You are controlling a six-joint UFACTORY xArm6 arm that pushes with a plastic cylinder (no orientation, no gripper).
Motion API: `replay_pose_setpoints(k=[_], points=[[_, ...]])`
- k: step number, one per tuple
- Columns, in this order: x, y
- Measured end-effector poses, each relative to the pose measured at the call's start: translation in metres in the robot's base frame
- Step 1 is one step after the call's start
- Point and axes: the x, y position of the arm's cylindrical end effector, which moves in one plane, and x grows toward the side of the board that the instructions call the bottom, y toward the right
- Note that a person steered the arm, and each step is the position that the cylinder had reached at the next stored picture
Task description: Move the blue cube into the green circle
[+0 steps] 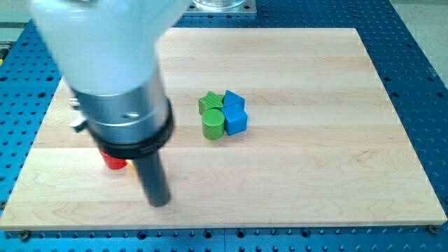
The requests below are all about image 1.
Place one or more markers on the green star block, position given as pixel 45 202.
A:
pixel 210 101

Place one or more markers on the blue triangular block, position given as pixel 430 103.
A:
pixel 232 98

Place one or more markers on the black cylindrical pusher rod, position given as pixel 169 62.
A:
pixel 153 180

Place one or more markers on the red cylinder block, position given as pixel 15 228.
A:
pixel 113 162

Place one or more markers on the green cylinder block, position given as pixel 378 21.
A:
pixel 213 124

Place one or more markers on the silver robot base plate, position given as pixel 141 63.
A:
pixel 222 7

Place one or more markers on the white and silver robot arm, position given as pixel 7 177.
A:
pixel 106 52

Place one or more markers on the blue cube block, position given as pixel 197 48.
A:
pixel 235 119

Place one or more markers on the yellow block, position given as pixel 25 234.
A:
pixel 132 169

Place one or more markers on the light wooden board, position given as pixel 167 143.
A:
pixel 323 146

